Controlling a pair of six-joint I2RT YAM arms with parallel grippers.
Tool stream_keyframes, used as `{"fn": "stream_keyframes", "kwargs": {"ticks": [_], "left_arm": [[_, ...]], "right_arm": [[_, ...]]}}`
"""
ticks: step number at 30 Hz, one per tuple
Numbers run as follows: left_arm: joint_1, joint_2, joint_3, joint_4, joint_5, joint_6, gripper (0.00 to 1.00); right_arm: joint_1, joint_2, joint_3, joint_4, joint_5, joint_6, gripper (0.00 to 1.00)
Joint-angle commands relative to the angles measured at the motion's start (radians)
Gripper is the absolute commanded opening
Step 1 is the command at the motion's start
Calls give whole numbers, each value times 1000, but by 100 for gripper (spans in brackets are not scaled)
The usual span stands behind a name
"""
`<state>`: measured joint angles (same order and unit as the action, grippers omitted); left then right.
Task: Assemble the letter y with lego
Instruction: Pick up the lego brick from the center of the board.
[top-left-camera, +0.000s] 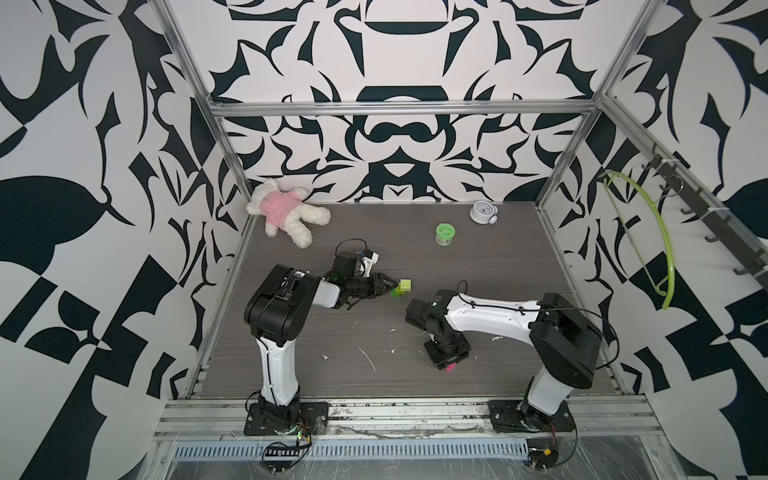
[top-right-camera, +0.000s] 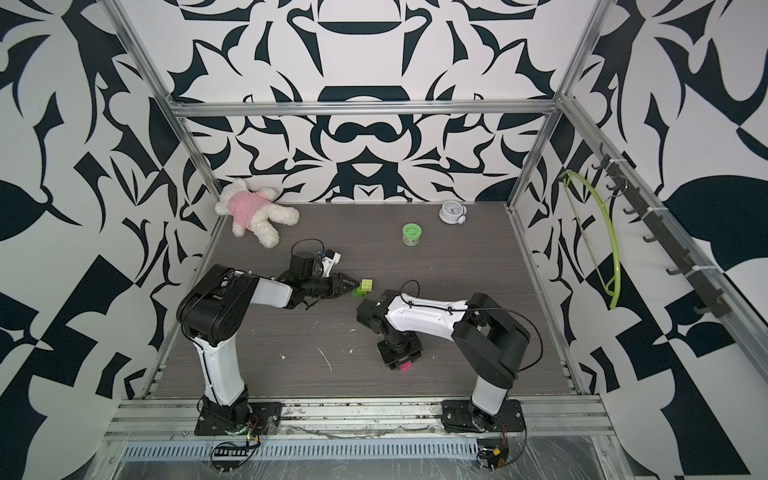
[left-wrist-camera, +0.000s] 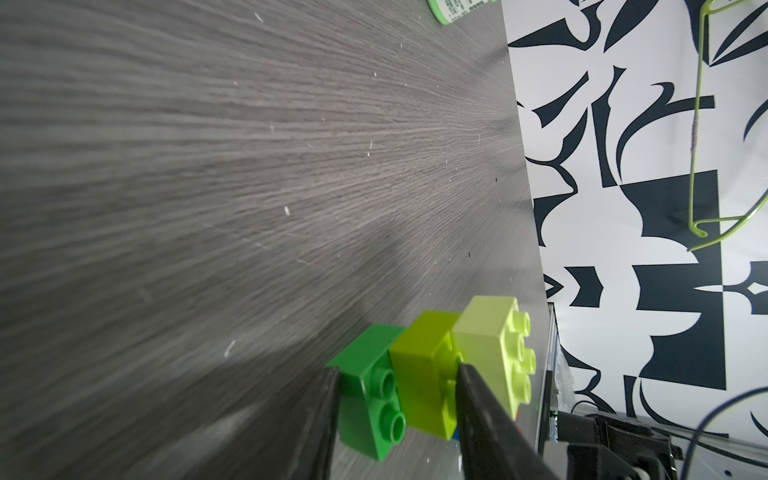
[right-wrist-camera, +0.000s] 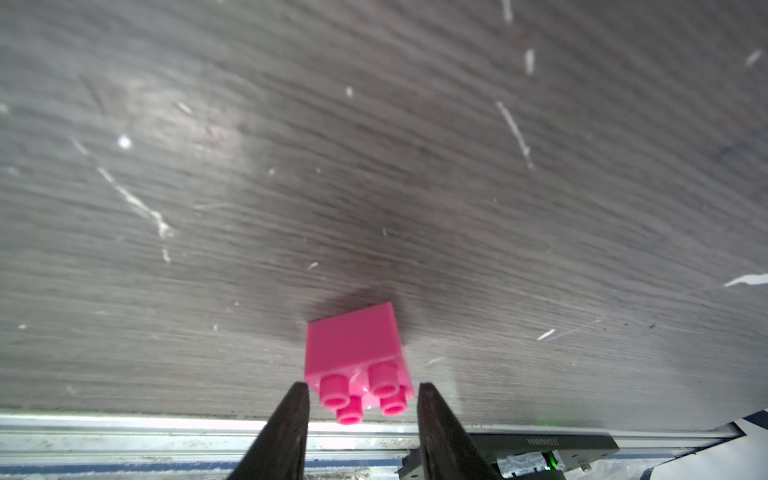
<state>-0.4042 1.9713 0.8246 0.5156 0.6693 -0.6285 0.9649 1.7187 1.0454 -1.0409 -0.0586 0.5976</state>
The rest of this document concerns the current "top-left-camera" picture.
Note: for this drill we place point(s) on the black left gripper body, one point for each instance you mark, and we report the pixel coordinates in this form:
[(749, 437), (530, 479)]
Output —
[(370, 285)]

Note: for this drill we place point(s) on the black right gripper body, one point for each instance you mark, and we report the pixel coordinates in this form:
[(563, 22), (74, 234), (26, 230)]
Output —
[(446, 342)]

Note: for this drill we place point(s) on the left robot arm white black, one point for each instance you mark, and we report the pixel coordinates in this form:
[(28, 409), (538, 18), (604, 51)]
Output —
[(279, 309)]

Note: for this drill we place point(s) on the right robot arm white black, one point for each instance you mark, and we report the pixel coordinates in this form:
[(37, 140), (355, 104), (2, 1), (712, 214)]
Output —
[(567, 342)]

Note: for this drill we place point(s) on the green lidded jar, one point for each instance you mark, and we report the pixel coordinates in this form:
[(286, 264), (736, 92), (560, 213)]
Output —
[(445, 234)]

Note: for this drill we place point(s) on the white plush toy pink shirt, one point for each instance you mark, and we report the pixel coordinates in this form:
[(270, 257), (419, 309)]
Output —
[(286, 210)]

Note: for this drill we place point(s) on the small white alarm clock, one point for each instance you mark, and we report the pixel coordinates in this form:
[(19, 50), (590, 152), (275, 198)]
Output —
[(484, 213)]

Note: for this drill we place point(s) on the small yellow connector box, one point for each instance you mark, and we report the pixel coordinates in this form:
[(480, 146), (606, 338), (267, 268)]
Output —
[(542, 457)]

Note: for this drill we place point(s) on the green hoop tube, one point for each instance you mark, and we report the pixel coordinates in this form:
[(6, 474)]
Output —
[(665, 287)]

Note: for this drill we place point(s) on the black hook rack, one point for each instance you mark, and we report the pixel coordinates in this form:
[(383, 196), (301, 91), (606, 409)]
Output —
[(702, 205)]

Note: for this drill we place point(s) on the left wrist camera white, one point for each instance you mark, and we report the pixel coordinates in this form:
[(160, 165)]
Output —
[(367, 260)]

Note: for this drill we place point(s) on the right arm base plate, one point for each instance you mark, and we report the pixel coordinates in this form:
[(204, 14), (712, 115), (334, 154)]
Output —
[(517, 416)]

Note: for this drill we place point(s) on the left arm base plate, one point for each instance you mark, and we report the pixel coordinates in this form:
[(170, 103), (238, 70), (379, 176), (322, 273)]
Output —
[(266, 419)]

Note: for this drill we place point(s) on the aluminium front rail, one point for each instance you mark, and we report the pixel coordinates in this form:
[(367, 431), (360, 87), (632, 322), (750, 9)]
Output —
[(385, 418)]

